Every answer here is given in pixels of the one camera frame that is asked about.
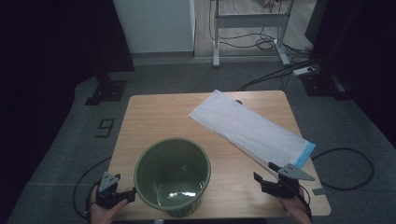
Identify black stand base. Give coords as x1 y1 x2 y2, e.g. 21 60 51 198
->
300 71 353 101
84 73 129 106

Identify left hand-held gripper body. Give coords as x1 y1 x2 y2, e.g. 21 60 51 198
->
96 171 124 209

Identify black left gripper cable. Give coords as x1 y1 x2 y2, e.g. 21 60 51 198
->
72 156 112 220

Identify white desk frame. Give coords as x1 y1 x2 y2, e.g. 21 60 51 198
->
209 0 295 68

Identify white power strip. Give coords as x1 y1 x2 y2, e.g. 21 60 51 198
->
292 65 317 77

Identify green plastic bin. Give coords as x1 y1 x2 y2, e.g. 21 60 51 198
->
134 137 212 218

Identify person's left hand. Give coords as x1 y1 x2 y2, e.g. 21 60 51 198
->
89 199 129 224

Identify person's right hand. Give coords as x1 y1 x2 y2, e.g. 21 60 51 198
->
281 189 312 224

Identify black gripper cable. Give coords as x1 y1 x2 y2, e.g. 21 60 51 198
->
298 147 375 220
72 156 112 220

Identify white cabinet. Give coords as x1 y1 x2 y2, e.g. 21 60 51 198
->
112 0 196 54

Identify white plastic bag blue edge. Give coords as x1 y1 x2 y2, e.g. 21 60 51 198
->
188 89 317 175

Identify dark curtain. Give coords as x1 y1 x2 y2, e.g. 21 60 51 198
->
304 0 396 147
0 0 135 224

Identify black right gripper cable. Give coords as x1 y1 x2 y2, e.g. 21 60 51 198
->
298 147 375 220

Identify tangled black cables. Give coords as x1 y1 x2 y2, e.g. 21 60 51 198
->
208 0 312 60

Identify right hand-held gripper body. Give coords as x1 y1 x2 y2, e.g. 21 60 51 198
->
262 162 316 200

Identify black floor cable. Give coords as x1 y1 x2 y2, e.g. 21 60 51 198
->
237 59 318 91

